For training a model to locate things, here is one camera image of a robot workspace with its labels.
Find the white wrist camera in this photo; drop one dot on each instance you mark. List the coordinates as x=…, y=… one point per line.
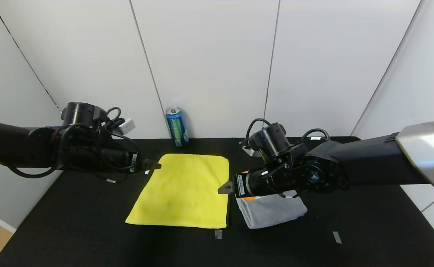
x=250, y=151
x=127, y=126

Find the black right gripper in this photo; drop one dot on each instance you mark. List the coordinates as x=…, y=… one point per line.
x=239, y=185

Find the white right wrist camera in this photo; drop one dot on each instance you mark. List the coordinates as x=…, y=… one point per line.
x=250, y=151

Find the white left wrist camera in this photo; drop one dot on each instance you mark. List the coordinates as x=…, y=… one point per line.
x=127, y=126

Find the black table cloth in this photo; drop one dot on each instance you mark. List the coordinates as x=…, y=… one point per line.
x=91, y=241

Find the grey tape strip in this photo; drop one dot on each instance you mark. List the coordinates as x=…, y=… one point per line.
x=218, y=234
x=337, y=237

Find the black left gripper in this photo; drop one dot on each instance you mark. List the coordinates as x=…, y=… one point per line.
x=135, y=163

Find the grey towel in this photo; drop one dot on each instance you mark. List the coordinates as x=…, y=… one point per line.
x=272, y=211

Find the blue soda can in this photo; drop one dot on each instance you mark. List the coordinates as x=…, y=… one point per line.
x=177, y=128

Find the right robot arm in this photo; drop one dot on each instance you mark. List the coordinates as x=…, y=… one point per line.
x=369, y=159

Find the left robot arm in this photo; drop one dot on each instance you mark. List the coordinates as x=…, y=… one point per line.
x=9, y=142

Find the yellow towel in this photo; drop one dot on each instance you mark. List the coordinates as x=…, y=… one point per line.
x=187, y=193

